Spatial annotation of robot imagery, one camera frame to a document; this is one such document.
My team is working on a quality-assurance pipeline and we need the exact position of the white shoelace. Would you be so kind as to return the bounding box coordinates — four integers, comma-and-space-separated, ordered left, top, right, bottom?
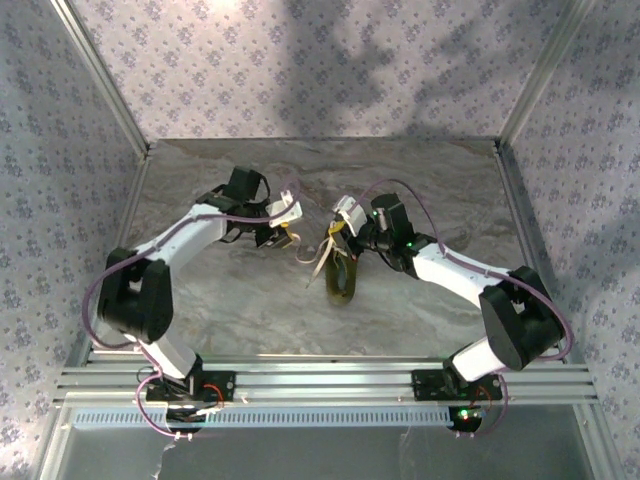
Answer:
293, 231, 347, 292

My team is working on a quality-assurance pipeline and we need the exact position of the aluminium table edge bar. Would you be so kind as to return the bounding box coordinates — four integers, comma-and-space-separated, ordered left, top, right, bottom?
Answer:
493, 141, 577, 362
65, 149, 152, 367

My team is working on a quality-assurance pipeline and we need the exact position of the black right controller board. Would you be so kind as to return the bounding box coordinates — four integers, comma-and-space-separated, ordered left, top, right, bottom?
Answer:
448, 403, 487, 434

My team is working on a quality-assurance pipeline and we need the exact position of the black controller board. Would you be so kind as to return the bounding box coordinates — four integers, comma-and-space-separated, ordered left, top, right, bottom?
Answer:
448, 403, 487, 434
163, 403, 210, 435

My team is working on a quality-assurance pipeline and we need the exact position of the black left controller board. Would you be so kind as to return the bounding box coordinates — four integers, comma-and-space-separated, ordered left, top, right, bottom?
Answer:
163, 403, 210, 435

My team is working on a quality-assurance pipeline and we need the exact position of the aluminium mounting rail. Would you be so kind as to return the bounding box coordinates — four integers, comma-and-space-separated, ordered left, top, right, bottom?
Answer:
53, 351, 600, 407

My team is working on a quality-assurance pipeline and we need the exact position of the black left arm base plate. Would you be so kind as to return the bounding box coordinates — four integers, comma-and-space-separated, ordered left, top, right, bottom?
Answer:
143, 368, 237, 404

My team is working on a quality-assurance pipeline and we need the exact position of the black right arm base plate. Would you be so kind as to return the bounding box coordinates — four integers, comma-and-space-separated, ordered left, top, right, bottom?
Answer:
411, 368, 504, 402

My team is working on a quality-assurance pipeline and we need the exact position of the white slotted cable duct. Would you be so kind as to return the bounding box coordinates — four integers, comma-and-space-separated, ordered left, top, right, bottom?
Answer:
71, 406, 457, 430

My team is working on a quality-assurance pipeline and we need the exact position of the aluminium frame post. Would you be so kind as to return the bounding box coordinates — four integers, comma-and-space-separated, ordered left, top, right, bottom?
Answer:
496, 0, 592, 147
48, 0, 152, 157

